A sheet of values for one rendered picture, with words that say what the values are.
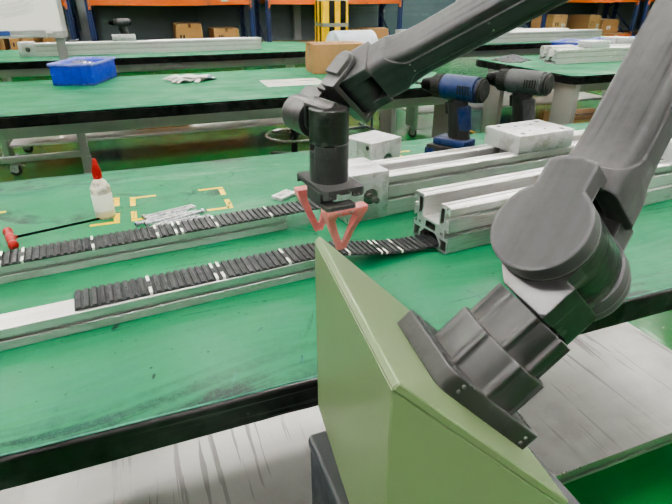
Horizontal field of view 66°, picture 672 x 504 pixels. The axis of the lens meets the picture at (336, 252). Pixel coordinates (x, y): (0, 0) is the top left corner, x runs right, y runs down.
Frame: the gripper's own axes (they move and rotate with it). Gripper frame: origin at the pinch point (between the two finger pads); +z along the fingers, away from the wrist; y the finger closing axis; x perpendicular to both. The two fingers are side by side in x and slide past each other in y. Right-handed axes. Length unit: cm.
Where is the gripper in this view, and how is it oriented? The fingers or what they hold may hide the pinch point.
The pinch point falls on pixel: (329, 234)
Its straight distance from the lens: 81.0
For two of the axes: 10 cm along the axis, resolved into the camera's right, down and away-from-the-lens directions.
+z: 0.0, 8.9, 4.5
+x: -8.9, 2.0, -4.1
